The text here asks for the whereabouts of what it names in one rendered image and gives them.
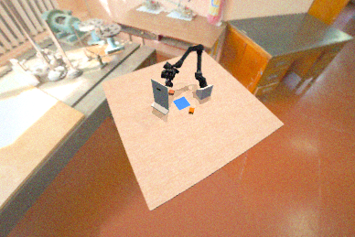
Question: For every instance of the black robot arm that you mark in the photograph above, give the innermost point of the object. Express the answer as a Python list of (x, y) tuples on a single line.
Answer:
[(198, 75)]

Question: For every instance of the light grey flat panel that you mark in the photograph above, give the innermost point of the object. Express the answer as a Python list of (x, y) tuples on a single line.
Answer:
[(160, 92)]

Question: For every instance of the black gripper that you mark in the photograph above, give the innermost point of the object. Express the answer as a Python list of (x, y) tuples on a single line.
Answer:
[(169, 77)]

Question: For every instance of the blue flat square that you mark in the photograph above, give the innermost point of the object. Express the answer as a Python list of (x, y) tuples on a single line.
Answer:
[(181, 103)]

